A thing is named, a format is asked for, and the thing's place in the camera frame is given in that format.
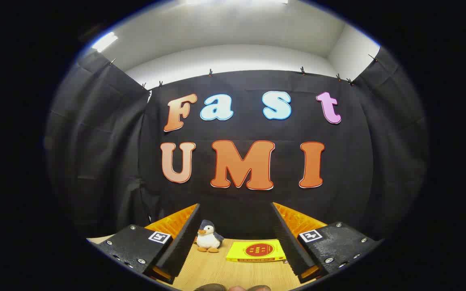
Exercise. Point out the row of black cloth clips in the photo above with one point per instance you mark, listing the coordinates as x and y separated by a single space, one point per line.
302 70

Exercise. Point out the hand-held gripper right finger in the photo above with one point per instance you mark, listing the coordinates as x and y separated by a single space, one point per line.
287 238

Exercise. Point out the plush penguin toy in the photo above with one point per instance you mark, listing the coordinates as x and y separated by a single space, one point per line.
208 240

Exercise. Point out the yellow book with red circle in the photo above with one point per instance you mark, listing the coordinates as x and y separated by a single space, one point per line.
257 250

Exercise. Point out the black backdrop cloth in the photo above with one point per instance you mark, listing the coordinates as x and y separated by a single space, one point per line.
95 161

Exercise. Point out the ceiling light panel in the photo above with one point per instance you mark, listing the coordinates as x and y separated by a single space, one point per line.
104 41

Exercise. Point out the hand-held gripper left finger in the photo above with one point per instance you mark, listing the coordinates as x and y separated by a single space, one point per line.
184 242

